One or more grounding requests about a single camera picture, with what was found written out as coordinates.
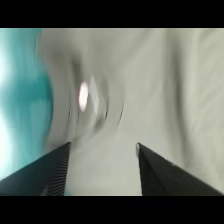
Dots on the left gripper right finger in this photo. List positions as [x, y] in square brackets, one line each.
[166, 178]

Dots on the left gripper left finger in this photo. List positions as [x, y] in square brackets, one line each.
[43, 176]

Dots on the grey shirt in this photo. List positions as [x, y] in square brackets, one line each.
[133, 100]

